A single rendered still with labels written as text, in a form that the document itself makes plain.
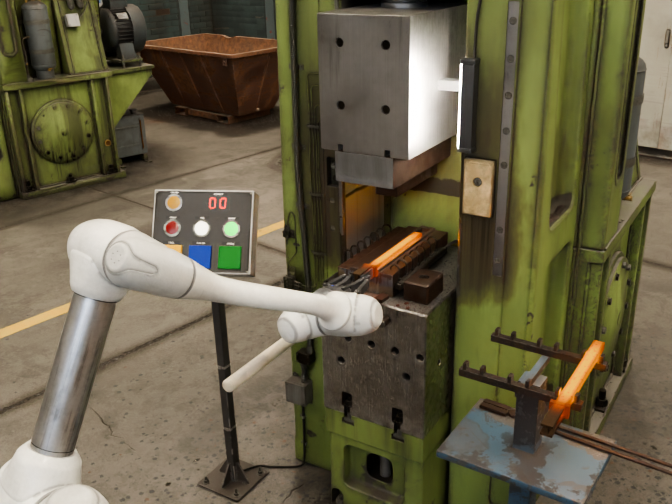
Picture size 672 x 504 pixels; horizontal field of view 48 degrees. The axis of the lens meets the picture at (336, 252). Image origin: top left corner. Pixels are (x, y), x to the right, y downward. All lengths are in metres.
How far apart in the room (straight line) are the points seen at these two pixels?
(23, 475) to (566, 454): 1.35
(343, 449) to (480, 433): 0.69
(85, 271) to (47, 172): 5.17
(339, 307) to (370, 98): 0.64
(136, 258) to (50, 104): 5.25
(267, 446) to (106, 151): 4.34
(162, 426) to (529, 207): 1.96
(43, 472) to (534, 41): 1.62
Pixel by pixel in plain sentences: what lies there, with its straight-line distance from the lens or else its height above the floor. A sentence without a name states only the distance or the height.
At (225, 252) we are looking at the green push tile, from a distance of 2.49.
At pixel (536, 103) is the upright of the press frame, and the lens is 2.18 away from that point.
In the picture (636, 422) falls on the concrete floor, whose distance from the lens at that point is 3.59.
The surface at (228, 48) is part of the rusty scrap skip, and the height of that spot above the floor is 0.70.
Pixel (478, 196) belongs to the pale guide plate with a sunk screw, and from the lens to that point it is 2.28.
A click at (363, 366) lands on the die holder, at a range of 2.48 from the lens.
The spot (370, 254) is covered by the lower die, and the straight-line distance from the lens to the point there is 2.51.
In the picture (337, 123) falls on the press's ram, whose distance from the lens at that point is 2.29.
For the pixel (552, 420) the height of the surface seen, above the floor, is 0.96.
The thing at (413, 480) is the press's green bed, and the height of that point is 0.29.
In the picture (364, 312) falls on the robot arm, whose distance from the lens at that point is 1.93.
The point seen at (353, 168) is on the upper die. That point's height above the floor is 1.32.
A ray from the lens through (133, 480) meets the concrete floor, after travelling 3.23.
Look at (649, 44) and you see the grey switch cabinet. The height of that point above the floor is 1.02.
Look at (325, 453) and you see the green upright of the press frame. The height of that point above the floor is 0.09.
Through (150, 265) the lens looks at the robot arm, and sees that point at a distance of 1.65.
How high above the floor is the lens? 1.96
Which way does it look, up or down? 23 degrees down
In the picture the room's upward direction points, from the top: 2 degrees counter-clockwise
